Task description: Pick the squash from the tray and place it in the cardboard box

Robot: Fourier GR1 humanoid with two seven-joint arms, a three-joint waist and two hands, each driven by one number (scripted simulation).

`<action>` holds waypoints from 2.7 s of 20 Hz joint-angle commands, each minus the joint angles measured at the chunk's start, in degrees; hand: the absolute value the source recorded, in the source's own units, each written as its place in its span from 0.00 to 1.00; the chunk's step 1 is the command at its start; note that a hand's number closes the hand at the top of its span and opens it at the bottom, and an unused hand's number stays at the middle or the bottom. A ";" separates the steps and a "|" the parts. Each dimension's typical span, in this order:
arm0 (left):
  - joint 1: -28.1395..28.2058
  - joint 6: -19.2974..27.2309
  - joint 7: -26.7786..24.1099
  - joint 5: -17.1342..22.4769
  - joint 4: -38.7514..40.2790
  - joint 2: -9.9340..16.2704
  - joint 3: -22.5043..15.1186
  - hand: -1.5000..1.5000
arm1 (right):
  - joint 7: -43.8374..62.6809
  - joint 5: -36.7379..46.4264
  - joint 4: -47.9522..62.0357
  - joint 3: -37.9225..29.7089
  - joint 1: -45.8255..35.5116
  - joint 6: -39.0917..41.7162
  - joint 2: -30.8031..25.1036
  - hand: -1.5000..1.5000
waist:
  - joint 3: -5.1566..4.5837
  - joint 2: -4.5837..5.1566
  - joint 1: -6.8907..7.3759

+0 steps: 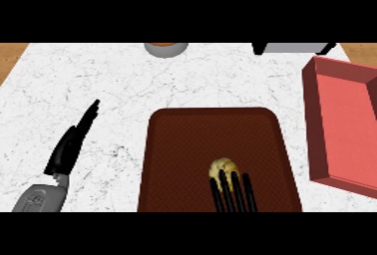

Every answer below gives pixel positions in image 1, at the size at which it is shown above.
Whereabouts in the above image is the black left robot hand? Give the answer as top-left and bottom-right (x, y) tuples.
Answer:
(43, 99), (102, 176)

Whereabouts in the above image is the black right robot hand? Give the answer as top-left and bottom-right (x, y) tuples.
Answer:
(209, 169), (259, 213)

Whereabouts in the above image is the yellow squash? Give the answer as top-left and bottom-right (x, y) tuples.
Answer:
(207, 157), (241, 193)

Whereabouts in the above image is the dark brown tray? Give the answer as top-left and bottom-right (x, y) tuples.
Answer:
(136, 107), (305, 213)

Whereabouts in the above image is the red cardboard box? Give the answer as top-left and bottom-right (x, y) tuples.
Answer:
(300, 55), (377, 199)

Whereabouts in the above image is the grey bowl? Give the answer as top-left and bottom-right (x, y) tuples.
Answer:
(144, 43), (190, 59)

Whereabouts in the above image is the grey and black appliance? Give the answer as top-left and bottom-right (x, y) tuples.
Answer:
(250, 43), (339, 56)

